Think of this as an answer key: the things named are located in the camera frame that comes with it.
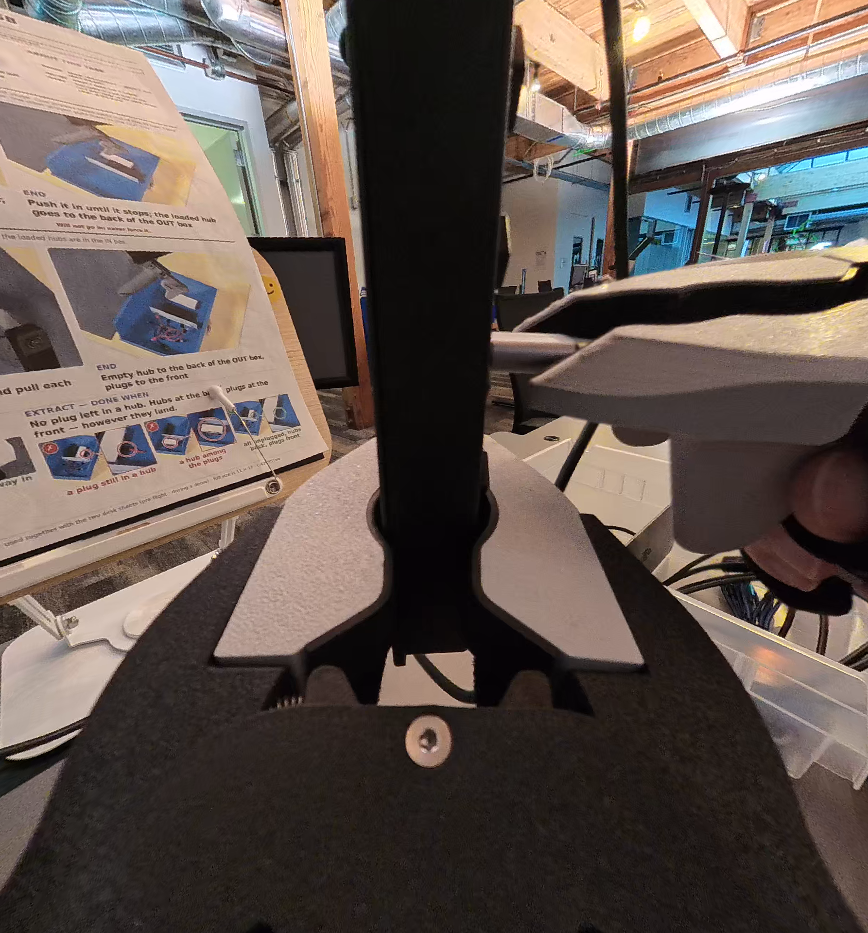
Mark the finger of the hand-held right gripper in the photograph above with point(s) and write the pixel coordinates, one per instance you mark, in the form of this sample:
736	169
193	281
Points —
733	281
733	379

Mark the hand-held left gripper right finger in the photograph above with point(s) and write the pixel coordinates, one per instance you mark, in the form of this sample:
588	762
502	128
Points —
550	576

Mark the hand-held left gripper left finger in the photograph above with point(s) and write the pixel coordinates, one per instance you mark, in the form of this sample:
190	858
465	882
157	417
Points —
310	576

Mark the clear plastic bin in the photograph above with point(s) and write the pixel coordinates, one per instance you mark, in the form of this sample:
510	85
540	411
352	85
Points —
806	678

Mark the black usb hub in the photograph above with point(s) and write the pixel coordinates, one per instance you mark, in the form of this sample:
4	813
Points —
430	291

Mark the person's right hand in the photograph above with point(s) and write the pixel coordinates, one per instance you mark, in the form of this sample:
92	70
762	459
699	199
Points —
842	485

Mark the black chair with grey seat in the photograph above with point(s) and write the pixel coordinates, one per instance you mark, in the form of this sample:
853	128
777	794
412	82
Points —
529	306

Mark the instruction sheet on stand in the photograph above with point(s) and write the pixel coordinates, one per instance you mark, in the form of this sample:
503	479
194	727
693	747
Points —
299	342

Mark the black monitor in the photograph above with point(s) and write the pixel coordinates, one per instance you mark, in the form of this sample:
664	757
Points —
310	313

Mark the white stand base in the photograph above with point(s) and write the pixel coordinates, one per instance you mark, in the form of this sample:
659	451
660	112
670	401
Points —
55	678

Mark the printed instruction sheet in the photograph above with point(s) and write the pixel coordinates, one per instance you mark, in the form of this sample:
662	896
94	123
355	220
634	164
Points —
113	291

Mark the long spiral silver duct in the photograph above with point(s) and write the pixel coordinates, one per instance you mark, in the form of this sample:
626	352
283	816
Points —
769	102

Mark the galvanised rectangular air duct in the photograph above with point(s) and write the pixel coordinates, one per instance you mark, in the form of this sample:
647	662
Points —
550	116

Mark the wooden post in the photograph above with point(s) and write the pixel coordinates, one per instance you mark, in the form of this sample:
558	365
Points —
324	182

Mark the large round silver duct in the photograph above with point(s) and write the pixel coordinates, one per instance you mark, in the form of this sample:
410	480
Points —
150	18

